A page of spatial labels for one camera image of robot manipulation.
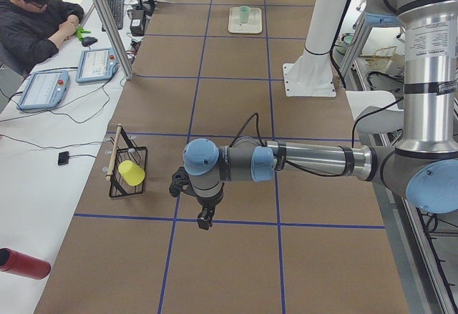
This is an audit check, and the near blue teach pendant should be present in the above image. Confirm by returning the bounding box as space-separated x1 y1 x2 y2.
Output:
16 71 69 112

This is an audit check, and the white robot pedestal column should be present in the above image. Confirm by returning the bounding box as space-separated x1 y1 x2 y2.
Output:
304 0 351 57

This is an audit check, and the small black square device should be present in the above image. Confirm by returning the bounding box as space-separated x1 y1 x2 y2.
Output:
57 151 70 166

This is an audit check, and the red metal bottle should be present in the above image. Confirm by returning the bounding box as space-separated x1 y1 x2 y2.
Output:
1 247 51 280

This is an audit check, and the aluminium frame pillar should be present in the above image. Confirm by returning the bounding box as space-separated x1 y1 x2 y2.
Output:
93 0 133 80

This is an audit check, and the black computer mouse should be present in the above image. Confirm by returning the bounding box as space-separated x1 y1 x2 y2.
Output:
81 36 98 46

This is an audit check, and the far blue teach pendant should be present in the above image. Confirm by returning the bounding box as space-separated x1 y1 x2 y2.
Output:
76 48 119 84

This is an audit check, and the blue teach pendant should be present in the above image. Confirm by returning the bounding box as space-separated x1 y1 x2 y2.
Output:
16 71 69 112
76 48 119 84

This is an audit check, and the black power adapter box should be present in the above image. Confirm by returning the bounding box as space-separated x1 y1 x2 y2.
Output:
130 10 146 36

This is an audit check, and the yellow plastic cup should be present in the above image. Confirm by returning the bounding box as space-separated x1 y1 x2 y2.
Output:
117 160 145 187

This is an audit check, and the black wire cup rack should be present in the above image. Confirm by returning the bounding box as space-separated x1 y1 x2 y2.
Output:
105 124 148 200

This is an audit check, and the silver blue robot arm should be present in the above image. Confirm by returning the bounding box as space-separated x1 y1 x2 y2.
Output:
169 0 457 230

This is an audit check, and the person in black jacket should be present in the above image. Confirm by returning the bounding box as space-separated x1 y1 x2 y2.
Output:
1 0 84 73

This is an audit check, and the black computer keyboard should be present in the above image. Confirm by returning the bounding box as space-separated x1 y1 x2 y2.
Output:
107 0 124 30

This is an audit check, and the white plastic chair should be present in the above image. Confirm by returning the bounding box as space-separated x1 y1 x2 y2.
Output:
346 90 404 134

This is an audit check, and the green plastic toy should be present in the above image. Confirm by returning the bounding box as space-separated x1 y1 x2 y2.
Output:
75 26 91 41

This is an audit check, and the pale green plastic cup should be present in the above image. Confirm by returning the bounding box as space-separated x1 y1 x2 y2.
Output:
239 6 250 24

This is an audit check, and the beige rabbit print tray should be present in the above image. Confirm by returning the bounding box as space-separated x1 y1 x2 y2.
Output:
228 6 263 34

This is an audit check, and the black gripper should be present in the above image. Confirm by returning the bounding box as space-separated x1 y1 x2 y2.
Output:
169 167 218 230

